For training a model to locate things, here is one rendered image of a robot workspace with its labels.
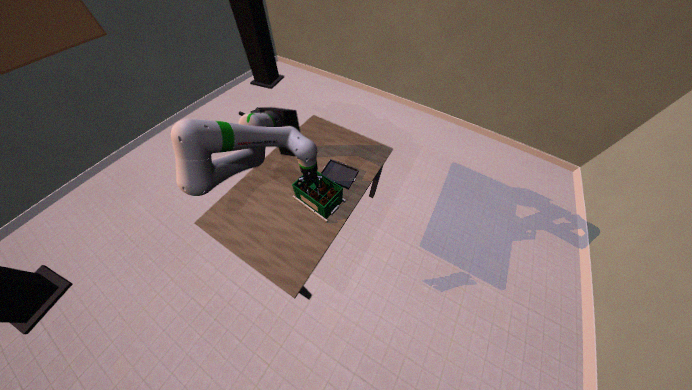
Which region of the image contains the green plastic crate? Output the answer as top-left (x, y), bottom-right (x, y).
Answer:
top-left (292, 171), bottom-right (343, 219)

